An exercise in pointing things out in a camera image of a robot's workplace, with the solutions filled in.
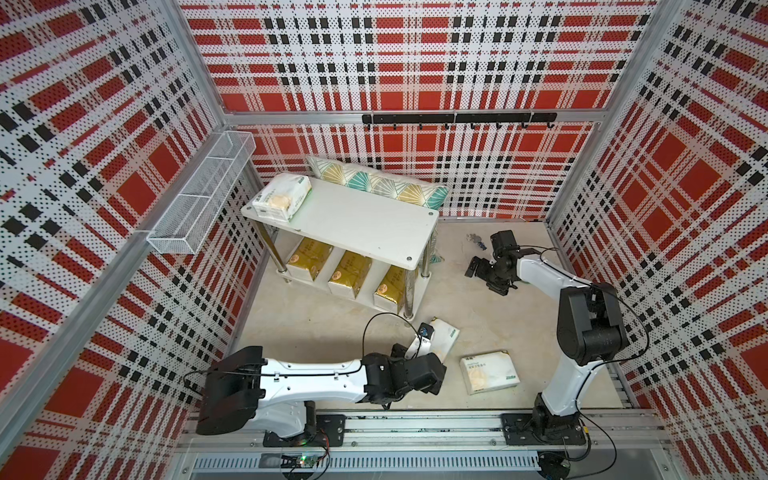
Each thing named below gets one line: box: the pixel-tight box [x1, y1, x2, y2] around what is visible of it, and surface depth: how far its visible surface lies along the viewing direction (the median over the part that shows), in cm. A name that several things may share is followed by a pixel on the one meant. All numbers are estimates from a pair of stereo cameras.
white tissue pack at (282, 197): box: [252, 173, 313, 222], surface depth 74 cm
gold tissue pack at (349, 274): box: [328, 250, 372, 299], surface depth 90 cm
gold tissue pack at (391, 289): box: [373, 265, 406, 314], surface depth 86 cm
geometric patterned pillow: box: [307, 156, 449, 210], surface depth 84 cm
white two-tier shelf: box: [241, 177, 440, 319], surface depth 80 cm
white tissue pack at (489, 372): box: [460, 350, 521, 395], surface depth 80 cm
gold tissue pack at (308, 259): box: [286, 237, 334, 281], surface depth 95 cm
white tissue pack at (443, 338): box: [429, 317, 460, 363], surface depth 86 cm
